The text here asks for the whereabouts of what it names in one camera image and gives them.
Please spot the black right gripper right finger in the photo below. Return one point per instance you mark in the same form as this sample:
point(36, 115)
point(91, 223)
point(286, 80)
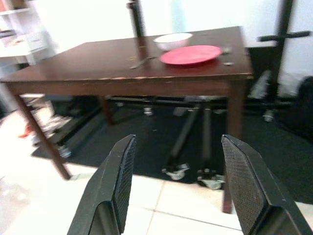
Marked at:
point(252, 186)

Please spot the silver spoon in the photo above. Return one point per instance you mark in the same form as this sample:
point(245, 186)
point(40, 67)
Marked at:
point(229, 63)

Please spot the dark brown wooden table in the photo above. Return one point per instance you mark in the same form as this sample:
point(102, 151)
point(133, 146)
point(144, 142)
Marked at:
point(117, 61)

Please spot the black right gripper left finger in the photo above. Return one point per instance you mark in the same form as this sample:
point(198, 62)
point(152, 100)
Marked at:
point(107, 186)

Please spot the red round plate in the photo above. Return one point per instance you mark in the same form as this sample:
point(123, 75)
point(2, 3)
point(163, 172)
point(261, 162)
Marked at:
point(191, 54)

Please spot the black wheeled metal frame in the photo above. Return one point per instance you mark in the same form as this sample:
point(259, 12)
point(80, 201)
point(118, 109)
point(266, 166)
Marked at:
point(190, 127)

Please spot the white shelf unit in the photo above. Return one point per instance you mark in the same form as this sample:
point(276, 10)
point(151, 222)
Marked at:
point(22, 31)

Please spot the silver knife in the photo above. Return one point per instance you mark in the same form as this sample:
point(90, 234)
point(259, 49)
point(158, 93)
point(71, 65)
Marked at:
point(140, 63)

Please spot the black bag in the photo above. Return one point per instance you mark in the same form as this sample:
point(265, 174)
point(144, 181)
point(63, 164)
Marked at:
point(303, 105)

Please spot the black floor mat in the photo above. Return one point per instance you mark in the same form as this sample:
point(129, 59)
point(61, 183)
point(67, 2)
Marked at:
point(151, 137)

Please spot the silver fork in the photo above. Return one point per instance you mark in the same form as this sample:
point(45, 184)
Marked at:
point(226, 50)

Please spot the white bowl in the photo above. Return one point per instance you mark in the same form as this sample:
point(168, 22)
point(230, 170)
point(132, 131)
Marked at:
point(172, 40)

